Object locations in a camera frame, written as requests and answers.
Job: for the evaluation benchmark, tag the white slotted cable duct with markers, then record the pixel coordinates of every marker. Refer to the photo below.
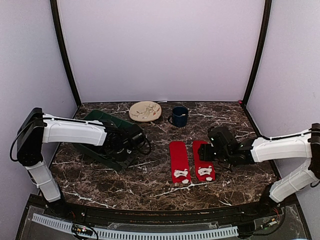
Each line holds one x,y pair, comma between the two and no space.
97,233

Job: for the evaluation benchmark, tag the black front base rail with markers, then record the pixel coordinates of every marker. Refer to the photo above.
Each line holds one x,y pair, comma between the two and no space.
240,214

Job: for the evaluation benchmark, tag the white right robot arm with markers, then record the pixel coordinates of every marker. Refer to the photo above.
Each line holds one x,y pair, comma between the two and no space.
305,144

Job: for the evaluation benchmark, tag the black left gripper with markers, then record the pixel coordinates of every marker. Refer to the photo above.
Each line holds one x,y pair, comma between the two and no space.
127,161

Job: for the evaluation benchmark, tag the black left frame post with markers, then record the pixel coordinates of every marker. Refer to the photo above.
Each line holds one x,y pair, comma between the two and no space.
63,51

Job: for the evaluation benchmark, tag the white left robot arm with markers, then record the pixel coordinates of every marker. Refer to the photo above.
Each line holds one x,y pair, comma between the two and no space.
40,128

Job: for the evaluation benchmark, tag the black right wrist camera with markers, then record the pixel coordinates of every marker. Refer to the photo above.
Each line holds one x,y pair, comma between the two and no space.
220,137

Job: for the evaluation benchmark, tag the green divided plastic tray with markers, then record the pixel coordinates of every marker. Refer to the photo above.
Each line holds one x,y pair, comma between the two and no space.
116,162

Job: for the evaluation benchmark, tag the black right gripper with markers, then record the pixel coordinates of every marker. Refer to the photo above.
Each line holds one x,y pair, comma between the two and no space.
204,154

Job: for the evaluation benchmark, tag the red santa sock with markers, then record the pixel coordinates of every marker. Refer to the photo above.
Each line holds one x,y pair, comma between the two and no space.
204,170
180,169

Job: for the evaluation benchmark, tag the black right frame post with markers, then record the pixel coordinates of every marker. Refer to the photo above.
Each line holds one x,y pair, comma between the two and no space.
258,53

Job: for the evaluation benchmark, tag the dark blue mug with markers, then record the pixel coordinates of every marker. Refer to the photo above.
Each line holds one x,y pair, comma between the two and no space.
179,116

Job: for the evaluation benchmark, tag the black frame post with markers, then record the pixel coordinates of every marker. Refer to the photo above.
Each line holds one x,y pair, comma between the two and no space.
258,53
63,51

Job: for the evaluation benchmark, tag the beige floral ceramic plate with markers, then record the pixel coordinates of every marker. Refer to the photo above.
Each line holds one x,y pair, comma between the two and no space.
145,111

